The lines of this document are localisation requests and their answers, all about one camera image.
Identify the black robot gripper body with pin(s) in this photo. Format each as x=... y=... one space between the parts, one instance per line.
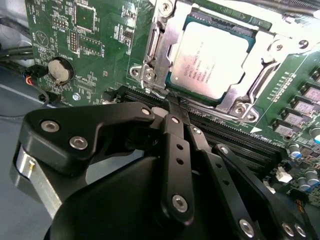
x=112 y=205

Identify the metal socket cover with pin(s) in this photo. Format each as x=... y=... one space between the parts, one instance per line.
x=166 y=50

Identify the metal locking lever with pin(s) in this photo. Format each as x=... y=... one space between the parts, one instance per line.
x=156 y=93
x=262 y=80

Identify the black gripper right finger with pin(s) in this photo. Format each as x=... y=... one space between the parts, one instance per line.
x=240 y=212

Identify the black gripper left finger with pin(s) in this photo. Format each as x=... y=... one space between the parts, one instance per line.
x=105 y=115

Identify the silver topped CPU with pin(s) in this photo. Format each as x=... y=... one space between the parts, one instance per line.
x=212 y=57

